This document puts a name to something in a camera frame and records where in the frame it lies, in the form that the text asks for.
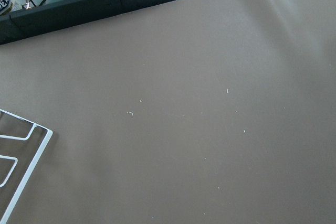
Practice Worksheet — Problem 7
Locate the brown paper table cover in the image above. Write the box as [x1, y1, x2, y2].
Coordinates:
[1, 0, 335, 223]

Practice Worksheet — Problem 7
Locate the black monitor bar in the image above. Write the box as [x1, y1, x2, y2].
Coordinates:
[1, 0, 175, 45]

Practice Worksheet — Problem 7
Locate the white wire cup rack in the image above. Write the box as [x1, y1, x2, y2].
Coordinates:
[1, 109, 53, 223]

